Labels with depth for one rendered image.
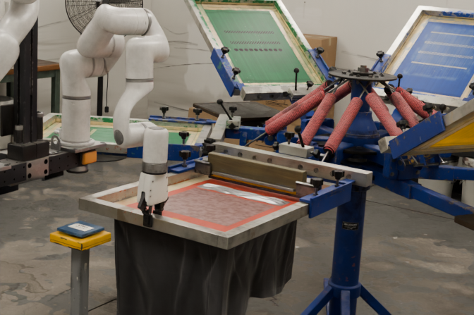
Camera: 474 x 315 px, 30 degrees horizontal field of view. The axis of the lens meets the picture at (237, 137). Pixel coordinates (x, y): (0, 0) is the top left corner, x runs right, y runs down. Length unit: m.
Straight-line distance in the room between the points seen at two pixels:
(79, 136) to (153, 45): 0.46
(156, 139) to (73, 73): 0.44
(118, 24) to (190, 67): 5.74
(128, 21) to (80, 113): 0.40
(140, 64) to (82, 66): 0.32
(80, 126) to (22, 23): 0.50
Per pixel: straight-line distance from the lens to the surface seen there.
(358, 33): 7.51
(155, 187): 2.68
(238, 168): 3.23
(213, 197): 3.09
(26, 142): 2.84
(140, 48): 2.67
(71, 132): 2.97
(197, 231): 2.62
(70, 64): 2.93
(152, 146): 2.65
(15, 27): 2.62
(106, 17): 2.72
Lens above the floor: 1.80
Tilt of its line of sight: 12 degrees down
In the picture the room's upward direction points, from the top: 3 degrees clockwise
